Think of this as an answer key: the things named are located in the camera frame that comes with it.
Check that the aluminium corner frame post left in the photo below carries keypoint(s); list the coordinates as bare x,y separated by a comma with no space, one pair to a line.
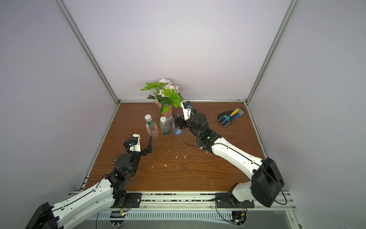
85,47

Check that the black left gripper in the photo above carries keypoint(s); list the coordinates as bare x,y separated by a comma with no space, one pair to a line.
143,152

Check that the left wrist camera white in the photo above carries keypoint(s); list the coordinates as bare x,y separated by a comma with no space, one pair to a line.
137,147

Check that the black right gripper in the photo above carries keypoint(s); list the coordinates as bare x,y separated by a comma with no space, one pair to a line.
179,123

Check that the aluminium corner frame post right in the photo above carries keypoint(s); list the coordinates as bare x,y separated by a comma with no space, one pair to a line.
274,45

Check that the aluminium corner frame post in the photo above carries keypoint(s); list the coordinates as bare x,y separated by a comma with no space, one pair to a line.
274,45
85,47

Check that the blue yellow garden hand rake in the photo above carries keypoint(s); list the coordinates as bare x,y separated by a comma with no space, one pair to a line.
225,118

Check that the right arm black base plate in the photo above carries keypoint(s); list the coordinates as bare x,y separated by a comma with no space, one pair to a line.
225,200

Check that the teal print clear bottle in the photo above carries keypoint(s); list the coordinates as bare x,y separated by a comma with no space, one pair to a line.
165,128

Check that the green label clear bottle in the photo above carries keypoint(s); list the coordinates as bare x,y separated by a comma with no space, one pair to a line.
151,128

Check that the white bottle cap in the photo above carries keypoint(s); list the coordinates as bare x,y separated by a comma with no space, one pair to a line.
148,117
163,119

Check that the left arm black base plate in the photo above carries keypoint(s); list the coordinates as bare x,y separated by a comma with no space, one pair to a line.
128,200

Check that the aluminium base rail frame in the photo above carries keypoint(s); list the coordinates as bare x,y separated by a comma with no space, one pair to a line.
195,205

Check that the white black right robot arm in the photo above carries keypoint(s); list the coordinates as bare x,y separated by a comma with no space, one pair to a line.
266,181

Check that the blue label water bottle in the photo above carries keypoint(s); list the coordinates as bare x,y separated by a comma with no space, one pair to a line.
176,128

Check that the pink vase with flowers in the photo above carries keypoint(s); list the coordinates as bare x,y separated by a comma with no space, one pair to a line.
166,95

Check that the black blue work glove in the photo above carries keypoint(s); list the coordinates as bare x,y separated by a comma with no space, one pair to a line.
241,113

